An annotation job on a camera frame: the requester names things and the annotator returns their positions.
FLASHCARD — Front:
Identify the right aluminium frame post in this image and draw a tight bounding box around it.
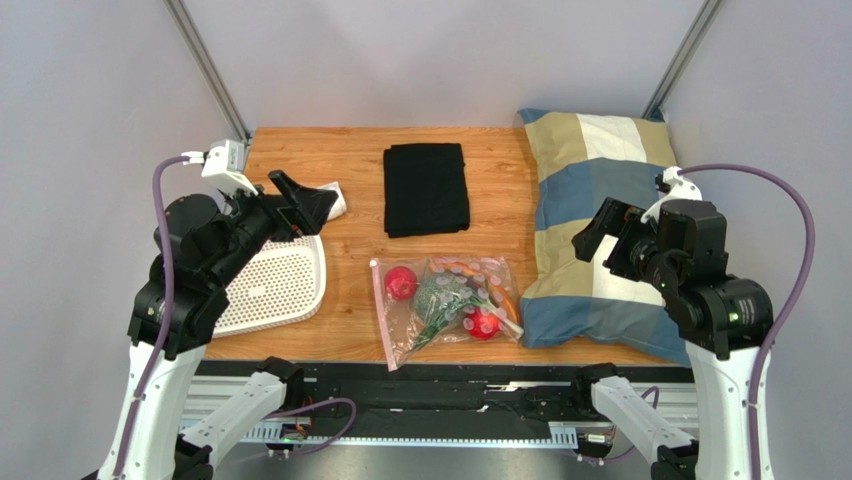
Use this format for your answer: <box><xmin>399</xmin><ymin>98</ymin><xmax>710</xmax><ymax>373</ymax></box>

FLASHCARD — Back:
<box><xmin>642</xmin><ymin>0</ymin><xmax>726</xmax><ymax>121</ymax></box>

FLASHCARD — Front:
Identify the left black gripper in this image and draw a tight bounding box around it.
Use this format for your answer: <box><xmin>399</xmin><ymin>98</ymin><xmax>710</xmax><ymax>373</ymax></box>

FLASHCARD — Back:
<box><xmin>211</xmin><ymin>167</ymin><xmax>339</xmax><ymax>285</ymax></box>

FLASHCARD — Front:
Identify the white perforated plastic basket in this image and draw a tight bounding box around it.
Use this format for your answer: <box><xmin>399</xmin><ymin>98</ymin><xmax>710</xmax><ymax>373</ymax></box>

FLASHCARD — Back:
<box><xmin>213</xmin><ymin>236</ymin><xmax>327</xmax><ymax>338</ymax></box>

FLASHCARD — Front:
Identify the left aluminium frame post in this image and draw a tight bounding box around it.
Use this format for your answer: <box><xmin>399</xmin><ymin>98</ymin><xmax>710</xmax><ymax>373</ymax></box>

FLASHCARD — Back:
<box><xmin>163</xmin><ymin>0</ymin><xmax>253</xmax><ymax>145</ymax></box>

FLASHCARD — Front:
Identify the aluminium frame post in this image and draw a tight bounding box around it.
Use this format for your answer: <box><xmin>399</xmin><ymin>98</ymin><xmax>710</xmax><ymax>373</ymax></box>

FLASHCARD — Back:
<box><xmin>163</xmin><ymin>0</ymin><xmax>253</xmax><ymax>145</ymax></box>
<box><xmin>642</xmin><ymin>0</ymin><xmax>726</xmax><ymax>121</ymax></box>

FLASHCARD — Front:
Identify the red fake apple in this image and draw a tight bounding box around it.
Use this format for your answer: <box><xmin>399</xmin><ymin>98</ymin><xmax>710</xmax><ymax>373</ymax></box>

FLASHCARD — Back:
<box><xmin>384</xmin><ymin>266</ymin><xmax>419</xmax><ymax>301</ymax></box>

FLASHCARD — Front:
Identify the orange fake carrot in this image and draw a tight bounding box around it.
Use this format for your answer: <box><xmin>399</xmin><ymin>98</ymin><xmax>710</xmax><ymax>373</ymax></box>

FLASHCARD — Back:
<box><xmin>429</xmin><ymin>259</ymin><xmax>521</xmax><ymax>325</ymax></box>

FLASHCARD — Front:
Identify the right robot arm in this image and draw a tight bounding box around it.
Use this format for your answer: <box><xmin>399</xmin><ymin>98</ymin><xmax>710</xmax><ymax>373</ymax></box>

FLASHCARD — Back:
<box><xmin>572</xmin><ymin>198</ymin><xmax>774</xmax><ymax>479</ymax></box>

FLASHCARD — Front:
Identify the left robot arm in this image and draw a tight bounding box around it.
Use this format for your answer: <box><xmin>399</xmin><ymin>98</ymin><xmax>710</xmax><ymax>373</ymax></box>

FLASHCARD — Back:
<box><xmin>96</xmin><ymin>170</ymin><xmax>338</xmax><ymax>479</ymax></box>

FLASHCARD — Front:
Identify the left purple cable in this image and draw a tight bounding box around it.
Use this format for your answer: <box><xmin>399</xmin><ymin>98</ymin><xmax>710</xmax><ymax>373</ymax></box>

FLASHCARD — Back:
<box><xmin>109</xmin><ymin>155</ymin><xmax>208</xmax><ymax>477</ymax></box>

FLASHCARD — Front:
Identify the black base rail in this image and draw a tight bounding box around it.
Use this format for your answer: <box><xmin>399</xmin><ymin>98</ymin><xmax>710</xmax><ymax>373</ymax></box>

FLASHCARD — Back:
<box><xmin>179</xmin><ymin>360</ymin><xmax>698</xmax><ymax>450</ymax></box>

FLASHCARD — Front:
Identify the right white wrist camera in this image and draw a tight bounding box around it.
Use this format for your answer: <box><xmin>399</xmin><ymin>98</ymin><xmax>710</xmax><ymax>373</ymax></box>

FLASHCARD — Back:
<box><xmin>640</xmin><ymin>167</ymin><xmax>703</xmax><ymax>223</ymax></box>

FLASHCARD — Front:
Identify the red fake tomato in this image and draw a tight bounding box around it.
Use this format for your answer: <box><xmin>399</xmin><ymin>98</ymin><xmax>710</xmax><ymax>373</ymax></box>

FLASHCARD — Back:
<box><xmin>462</xmin><ymin>308</ymin><xmax>500</xmax><ymax>340</ymax></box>

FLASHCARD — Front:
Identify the black folded cloth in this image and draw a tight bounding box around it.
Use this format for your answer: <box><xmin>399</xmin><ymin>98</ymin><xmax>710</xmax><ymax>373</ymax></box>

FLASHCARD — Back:
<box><xmin>383</xmin><ymin>143</ymin><xmax>471</xmax><ymax>238</ymax></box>

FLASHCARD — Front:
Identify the white rolled towel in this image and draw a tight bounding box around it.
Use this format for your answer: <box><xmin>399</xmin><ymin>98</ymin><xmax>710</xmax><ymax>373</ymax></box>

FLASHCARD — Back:
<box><xmin>319</xmin><ymin>181</ymin><xmax>348</xmax><ymax>221</ymax></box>

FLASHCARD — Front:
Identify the clear zip top bag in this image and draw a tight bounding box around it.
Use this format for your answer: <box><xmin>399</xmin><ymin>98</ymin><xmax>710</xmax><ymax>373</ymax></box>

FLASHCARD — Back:
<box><xmin>369</xmin><ymin>256</ymin><xmax>525</xmax><ymax>371</ymax></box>

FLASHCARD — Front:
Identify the plaid pillow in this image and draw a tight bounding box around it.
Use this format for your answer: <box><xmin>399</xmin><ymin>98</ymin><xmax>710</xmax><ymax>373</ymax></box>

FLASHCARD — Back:
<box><xmin>518</xmin><ymin>108</ymin><xmax>690</xmax><ymax>366</ymax></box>

